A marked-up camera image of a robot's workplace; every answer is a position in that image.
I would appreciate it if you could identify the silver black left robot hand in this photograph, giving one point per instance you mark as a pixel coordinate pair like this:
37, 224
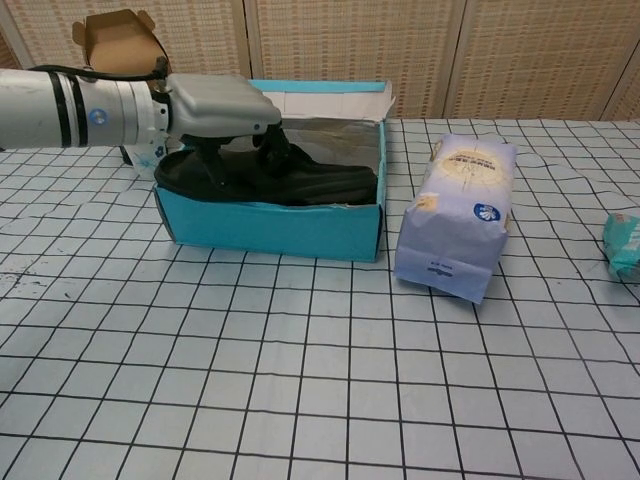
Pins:
220, 107

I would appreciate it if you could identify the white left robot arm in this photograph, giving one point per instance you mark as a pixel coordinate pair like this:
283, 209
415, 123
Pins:
35, 110

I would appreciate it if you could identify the brown cardboard takeaway box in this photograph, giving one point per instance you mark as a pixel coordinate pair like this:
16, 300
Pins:
125, 45

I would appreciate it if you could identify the teal cardboard shoe box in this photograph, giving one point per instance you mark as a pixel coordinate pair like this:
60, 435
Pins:
270, 230

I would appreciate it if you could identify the beige woven folding screen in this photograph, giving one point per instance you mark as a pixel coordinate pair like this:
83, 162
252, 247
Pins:
475, 55

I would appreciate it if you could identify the lavender paper food bag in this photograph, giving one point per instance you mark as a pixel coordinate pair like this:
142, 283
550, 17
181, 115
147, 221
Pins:
450, 235

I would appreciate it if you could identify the blue checked tablecloth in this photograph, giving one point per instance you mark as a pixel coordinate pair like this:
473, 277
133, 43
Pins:
320, 380

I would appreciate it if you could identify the teal plastic snack packet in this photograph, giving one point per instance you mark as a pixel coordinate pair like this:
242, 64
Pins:
625, 250

